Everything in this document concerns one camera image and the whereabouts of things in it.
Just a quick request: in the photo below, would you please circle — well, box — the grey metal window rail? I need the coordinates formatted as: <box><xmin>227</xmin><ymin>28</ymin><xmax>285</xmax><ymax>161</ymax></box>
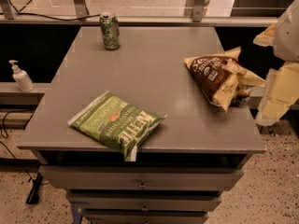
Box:
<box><xmin>0</xmin><ymin>0</ymin><xmax>299</xmax><ymax>28</ymax></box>

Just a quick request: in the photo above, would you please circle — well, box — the grey drawer cabinet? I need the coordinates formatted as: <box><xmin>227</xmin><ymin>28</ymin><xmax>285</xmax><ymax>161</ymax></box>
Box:
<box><xmin>20</xmin><ymin>27</ymin><xmax>264</xmax><ymax>224</ymax></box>

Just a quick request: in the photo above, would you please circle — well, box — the green soda can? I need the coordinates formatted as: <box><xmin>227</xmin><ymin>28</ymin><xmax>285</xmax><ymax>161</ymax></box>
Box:
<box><xmin>99</xmin><ymin>12</ymin><xmax>120</xmax><ymax>50</ymax></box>

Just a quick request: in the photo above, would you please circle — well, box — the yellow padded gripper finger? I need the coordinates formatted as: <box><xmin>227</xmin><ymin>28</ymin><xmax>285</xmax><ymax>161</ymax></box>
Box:
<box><xmin>255</xmin><ymin>62</ymin><xmax>299</xmax><ymax>126</ymax></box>
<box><xmin>253</xmin><ymin>23</ymin><xmax>277</xmax><ymax>47</ymax></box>

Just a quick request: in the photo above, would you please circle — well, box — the grey drawer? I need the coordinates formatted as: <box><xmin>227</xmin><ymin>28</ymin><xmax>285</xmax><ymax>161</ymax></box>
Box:
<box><xmin>39</xmin><ymin>166</ymin><xmax>243</xmax><ymax>191</ymax></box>
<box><xmin>83</xmin><ymin>210</ymin><xmax>208</xmax><ymax>224</ymax></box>
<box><xmin>66</xmin><ymin>192</ymin><xmax>221</xmax><ymax>212</ymax></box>

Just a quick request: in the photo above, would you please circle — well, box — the black cable behind glass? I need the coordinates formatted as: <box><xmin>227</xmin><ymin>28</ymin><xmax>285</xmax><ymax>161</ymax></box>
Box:
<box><xmin>0</xmin><ymin>0</ymin><xmax>101</xmax><ymax>21</ymax></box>

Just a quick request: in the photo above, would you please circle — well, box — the black cable on floor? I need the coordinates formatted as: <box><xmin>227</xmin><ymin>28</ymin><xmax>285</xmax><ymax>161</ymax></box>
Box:
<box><xmin>0</xmin><ymin>108</ymin><xmax>40</xmax><ymax>185</ymax></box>

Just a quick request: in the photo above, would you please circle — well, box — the brown chip bag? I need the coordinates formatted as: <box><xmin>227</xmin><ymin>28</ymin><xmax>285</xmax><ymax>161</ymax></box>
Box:
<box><xmin>184</xmin><ymin>47</ymin><xmax>265</xmax><ymax>111</ymax></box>

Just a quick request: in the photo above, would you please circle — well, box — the green kettle chip bag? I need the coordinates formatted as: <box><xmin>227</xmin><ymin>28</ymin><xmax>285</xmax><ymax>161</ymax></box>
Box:
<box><xmin>68</xmin><ymin>91</ymin><xmax>165</xmax><ymax>161</ymax></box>

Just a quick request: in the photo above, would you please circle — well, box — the middle grey drawer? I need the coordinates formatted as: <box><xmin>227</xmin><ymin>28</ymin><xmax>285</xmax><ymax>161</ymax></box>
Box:
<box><xmin>66</xmin><ymin>192</ymin><xmax>221</xmax><ymax>212</ymax></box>

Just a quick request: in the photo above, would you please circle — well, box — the white pump lotion bottle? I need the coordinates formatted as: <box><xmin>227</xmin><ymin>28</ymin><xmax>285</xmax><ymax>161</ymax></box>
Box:
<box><xmin>8</xmin><ymin>60</ymin><xmax>35</xmax><ymax>92</ymax></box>

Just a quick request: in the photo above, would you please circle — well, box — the top grey drawer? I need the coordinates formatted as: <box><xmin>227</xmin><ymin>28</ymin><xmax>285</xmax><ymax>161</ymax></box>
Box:
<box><xmin>39</xmin><ymin>166</ymin><xmax>243</xmax><ymax>191</ymax></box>

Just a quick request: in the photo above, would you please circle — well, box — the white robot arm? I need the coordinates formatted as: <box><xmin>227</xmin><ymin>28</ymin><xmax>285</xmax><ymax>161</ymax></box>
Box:
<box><xmin>253</xmin><ymin>0</ymin><xmax>299</xmax><ymax>126</ymax></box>

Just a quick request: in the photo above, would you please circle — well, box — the black power strip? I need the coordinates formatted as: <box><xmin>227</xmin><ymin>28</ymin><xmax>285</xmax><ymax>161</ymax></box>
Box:
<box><xmin>25</xmin><ymin>174</ymin><xmax>43</xmax><ymax>204</ymax></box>

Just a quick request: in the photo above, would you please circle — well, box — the bottom grey drawer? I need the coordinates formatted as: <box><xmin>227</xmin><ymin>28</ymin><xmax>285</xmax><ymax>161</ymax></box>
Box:
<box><xmin>83</xmin><ymin>210</ymin><xmax>208</xmax><ymax>224</ymax></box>

